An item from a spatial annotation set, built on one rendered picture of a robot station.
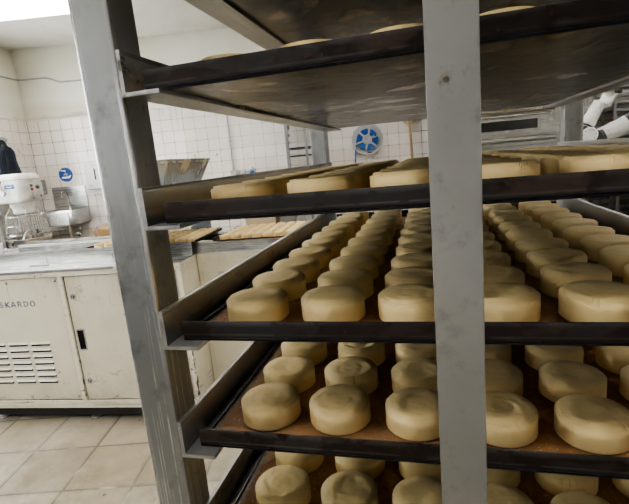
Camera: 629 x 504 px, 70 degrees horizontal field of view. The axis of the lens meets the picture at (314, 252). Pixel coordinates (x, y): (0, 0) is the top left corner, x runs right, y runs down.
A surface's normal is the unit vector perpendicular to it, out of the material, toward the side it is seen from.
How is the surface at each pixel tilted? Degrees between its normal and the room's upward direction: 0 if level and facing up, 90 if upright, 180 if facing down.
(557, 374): 0
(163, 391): 90
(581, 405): 0
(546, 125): 90
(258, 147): 90
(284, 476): 0
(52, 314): 90
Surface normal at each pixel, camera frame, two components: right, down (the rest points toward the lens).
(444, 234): -0.24, 0.22
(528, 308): 0.32, 0.16
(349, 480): -0.09, -0.98
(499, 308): -0.44, 0.22
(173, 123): -0.02, 0.20
